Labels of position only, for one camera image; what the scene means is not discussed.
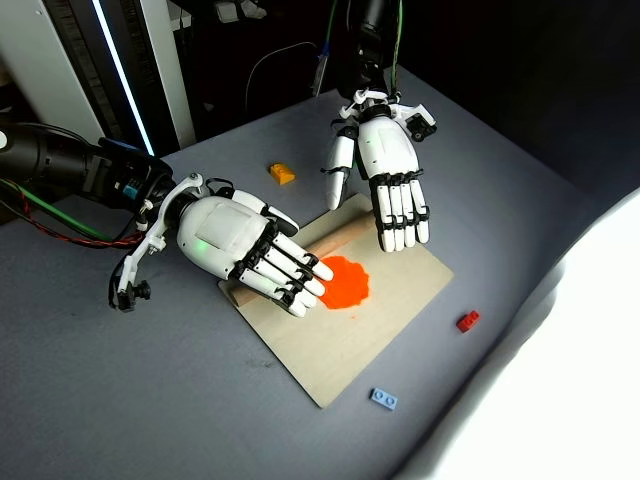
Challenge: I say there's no red toy brick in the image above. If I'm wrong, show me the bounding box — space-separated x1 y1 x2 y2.
455 309 481 334

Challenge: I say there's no wooden rolling pin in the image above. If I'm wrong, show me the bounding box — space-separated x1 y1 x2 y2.
230 209 376 307

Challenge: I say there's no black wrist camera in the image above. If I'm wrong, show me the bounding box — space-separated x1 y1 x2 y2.
109 278 152 312
405 113 439 143

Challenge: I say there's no white column with light strip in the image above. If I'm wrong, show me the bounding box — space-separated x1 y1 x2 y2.
0 0 196 156

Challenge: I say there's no yellow sloped toy brick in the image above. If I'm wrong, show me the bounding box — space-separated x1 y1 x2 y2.
268 162 296 186

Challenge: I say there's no grey table cloth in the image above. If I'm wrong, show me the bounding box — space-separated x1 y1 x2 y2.
0 63 601 480

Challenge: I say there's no thin black cable loop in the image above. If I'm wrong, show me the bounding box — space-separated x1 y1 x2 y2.
244 41 321 109

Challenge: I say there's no light blue flat toy brick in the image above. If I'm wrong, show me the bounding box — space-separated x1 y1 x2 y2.
369 387 400 412

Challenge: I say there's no light wooden board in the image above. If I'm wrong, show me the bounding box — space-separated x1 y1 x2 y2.
217 193 455 409

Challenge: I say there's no white backdrop sheet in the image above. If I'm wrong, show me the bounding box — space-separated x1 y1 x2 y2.
394 187 640 480

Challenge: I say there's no orange play dough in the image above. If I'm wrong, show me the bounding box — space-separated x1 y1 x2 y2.
314 254 372 311

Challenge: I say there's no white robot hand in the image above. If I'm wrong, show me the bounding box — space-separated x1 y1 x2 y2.
322 113 431 253
175 188 335 319

